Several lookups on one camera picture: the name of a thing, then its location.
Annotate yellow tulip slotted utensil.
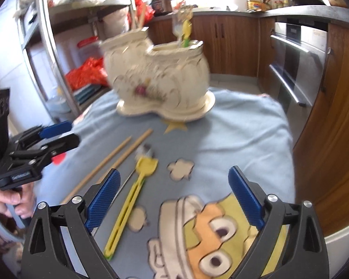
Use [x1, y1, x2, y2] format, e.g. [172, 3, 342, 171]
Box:
[103, 156, 159, 260]

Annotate silver flower-handled spoon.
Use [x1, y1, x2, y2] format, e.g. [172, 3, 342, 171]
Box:
[91, 143, 155, 238]

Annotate yellow green tulip utensil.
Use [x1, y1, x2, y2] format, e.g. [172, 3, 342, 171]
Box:
[181, 20, 192, 48]

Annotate gold metal fork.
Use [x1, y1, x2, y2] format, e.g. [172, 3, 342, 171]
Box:
[172, 5, 193, 47]

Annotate wooden kitchen cabinets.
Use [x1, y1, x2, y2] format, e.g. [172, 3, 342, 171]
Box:
[146, 14, 349, 238]

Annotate grey kitchen countertop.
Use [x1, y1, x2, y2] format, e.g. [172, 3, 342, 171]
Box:
[150, 4, 349, 33]

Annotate person's left hand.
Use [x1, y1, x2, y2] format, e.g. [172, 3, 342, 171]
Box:
[0, 183, 36, 219]

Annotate light blue cartoon tablecloth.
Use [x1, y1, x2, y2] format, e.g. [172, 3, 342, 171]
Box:
[36, 88, 295, 278]

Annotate red plastic bag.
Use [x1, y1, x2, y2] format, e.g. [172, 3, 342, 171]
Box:
[65, 57, 109, 91]

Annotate metal storage rack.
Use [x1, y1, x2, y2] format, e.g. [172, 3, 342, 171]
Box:
[14, 0, 141, 123]

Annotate cream floral ceramic utensil holder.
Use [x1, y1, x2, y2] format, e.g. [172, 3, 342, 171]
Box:
[100, 28, 215, 122]

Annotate stainless steel oven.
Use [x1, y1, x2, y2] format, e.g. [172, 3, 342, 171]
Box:
[268, 18, 328, 143]

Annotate brown clay pot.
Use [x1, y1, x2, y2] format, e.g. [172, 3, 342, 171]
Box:
[150, 0, 173, 17]

